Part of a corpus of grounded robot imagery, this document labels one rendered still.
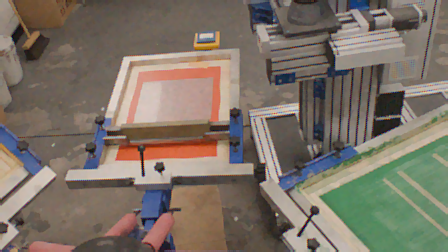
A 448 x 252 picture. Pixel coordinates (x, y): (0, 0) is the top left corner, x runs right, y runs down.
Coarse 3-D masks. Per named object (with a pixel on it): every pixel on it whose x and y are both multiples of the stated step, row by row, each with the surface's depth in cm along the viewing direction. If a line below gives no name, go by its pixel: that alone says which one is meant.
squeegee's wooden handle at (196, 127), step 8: (184, 120) 191; (192, 120) 190; (200, 120) 189; (208, 120) 189; (120, 128) 194; (128, 128) 193; (136, 128) 193; (144, 128) 192; (152, 128) 192; (160, 128) 191; (168, 128) 191; (176, 128) 190; (184, 128) 190; (192, 128) 190; (200, 128) 189; (208, 128) 189; (128, 136) 196; (136, 136) 195; (144, 136) 195; (152, 136) 194; (160, 136) 194; (168, 136) 194; (176, 136) 193; (184, 136) 193; (192, 136) 192
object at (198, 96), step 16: (192, 80) 229; (208, 80) 226; (176, 96) 221; (192, 96) 219; (208, 96) 217; (176, 112) 212; (192, 112) 210; (208, 112) 208; (176, 144) 196; (192, 144) 194; (208, 144) 193
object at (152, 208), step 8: (152, 192) 167; (160, 192) 166; (144, 200) 164; (152, 200) 164; (160, 200) 164; (144, 208) 162; (152, 208) 161; (160, 208) 163; (144, 216) 159; (152, 216) 159; (144, 224) 161
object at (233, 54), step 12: (132, 60) 244; (144, 60) 243; (156, 60) 242; (168, 60) 242; (180, 60) 241; (192, 60) 240; (204, 60) 239; (120, 72) 237; (120, 84) 229; (120, 96) 224; (108, 108) 216
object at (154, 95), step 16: (144, 80) 235; (160, 80) 233; (176, 80) 231; (144, 96) 225; (160, 96) 223; (144, 112) 215; (160, 112) 214; (144, 144) 199; (160, 144) 197; (128, 160) 193
